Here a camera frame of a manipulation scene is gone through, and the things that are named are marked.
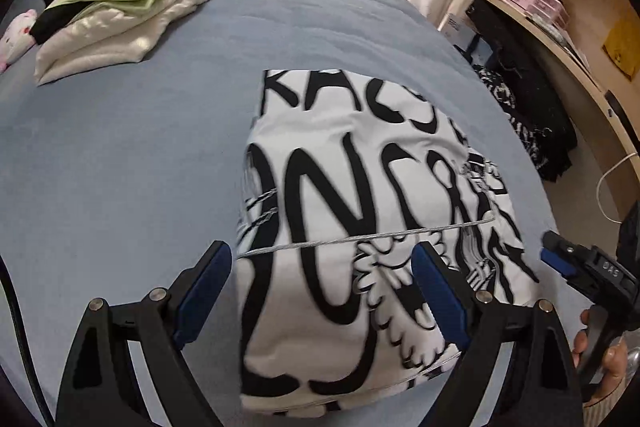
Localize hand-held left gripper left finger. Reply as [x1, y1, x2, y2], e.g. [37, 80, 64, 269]
[54, 241, 233, 427]

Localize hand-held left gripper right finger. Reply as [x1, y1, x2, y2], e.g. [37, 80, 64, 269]
[411, 241, 586, 427]

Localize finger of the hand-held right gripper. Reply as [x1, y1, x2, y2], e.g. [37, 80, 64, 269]
[540, 231, 591, 280]

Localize black white printed jacket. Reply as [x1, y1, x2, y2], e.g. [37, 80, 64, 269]
[235, 68, 541, 415]

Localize person's right hand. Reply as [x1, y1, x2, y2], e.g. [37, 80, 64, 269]
[572, 311, 632, 405]

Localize black white patterned cloth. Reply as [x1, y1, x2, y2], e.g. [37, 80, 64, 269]
[472, 64, 578, 182]

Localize bed with blue blanket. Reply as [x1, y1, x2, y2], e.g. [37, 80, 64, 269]
[0, 0, 561, 427]

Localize black device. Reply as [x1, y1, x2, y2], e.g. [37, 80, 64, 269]
[604, 91, 636, 138]

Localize wooden shelf unit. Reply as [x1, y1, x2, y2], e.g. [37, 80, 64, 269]
[435, 0, 640, 228]

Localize papers on shelf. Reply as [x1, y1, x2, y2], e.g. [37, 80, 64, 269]
[542, 19, 601, 78]

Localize yellow bag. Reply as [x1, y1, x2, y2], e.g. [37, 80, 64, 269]
[602, 17, 640, 80]

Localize white blue cardboard box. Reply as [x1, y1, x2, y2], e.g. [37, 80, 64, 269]
[442, 12, 481, 52]

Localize stack of pink boxes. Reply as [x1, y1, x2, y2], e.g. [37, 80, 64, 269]
[495, 0, 571, 28]

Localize folded cream white jacket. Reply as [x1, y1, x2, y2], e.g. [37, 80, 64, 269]
[34, 0, 213, 85]

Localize pink white cat plush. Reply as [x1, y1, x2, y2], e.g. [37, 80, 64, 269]
[0, 9, 38, 72]

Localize white cable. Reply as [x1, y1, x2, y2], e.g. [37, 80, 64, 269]
[597, 152, 640, 223]

